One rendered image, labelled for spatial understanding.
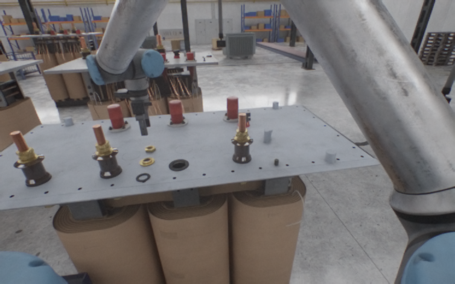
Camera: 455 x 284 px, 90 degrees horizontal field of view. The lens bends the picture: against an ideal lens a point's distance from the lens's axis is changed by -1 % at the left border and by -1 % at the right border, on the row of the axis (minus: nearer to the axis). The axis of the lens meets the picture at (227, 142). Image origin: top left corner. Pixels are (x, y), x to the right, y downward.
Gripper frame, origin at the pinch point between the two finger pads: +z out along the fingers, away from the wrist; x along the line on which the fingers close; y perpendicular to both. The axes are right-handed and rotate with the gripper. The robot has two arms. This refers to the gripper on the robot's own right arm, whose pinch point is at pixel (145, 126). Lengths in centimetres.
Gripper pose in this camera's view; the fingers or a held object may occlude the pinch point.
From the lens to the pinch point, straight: 108.7
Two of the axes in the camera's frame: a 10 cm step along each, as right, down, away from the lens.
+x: -1.6, -4.6, 8.7
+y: 9.9, -1.0, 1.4
